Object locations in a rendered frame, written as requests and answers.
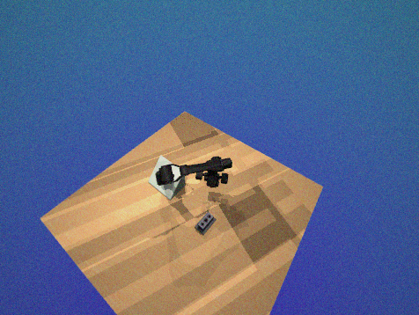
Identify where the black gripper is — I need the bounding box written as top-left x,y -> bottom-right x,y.
195,172 -> 228,184

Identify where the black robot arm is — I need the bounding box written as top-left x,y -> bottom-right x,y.
155,156 -> 232,187

